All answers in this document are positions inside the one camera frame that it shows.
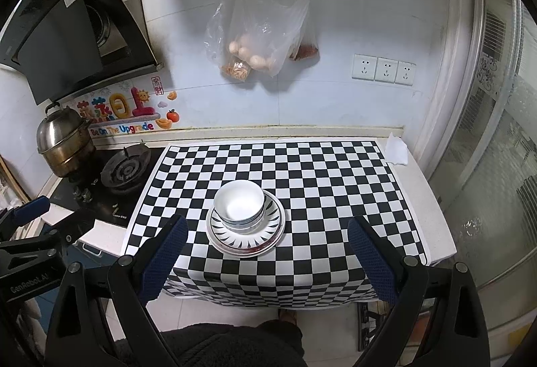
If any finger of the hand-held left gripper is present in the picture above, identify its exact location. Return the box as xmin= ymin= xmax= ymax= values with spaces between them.
xmin=0 ymin=196 xmax=51 ymax=240
xmin=0 ymin=212 xmax=97 ymax=267

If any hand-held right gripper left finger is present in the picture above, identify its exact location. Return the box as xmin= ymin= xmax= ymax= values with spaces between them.
xmin=44 ymin=214 xmax=189 ymax=367

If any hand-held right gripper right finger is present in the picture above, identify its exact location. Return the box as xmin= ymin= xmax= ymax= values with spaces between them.
xmin=347 ymin=216 xmax=491 ymax=367

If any white bowl with blue rim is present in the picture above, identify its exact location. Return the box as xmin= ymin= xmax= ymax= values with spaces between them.
xmin=213 ymin=180 xmax=266 ymax=230
xmin=219 ymin=203 xmax=266 ymax=235

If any blue cabinet front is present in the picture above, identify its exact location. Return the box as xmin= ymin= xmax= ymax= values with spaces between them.
xmin=67 ymin=241 xmax=122 ymax=267

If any stainless steel steamer pot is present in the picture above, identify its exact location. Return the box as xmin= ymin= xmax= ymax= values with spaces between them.
xmin=36 ymin=102 xmax=97 ymax=179

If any black and white checkered mat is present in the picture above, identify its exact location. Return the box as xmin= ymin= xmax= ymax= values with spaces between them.
xmin=121 ymin=139 xmax=433 ymax=311

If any black gas stove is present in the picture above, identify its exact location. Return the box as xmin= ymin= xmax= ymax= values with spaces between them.
xmin=38 ymin=143 xmax=168 ymax=242

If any person's dark fleece clothing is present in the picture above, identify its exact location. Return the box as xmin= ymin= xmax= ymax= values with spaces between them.
xmin=113 ymin=319 xmax=305 ymax=367

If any white crumpled paper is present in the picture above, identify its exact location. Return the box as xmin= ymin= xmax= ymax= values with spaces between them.
xmin=385 ymin=132 xmax=409 ymax=165

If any frosted glass sliding door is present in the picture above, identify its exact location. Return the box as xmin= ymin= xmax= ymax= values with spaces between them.
xmin=436 ymin=0 xmax=537 ymax=334

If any black range hood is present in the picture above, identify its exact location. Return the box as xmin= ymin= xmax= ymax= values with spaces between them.
xmin=0 ymin=0 xmax=164 ymax=108

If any plastic bag with orange contents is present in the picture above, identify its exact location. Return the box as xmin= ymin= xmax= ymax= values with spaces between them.
xmin=204 ymin=2 xmax=254 ymax=82

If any clear plastic bag of eggs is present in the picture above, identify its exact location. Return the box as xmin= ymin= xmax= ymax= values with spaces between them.
xmin=229 ymin=0 xmax=312 ymax=78

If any plastic bag with red contents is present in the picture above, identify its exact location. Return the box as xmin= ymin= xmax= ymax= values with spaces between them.
xmin=289 ymin=0 xmax=320 ymax=61

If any colourful wall sticker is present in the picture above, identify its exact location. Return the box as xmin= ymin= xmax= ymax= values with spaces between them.
xmin=76 ymin=75 xmax=179 ymax=138

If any white wall outlet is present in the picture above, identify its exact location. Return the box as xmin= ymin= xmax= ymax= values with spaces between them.
xmin=375 ymin=57 xmax=398 ymax=83
xmin=351 ymin=54 xmax=377 ymax=81
xmin=395 ymin=60 xmax=417 ymax=86

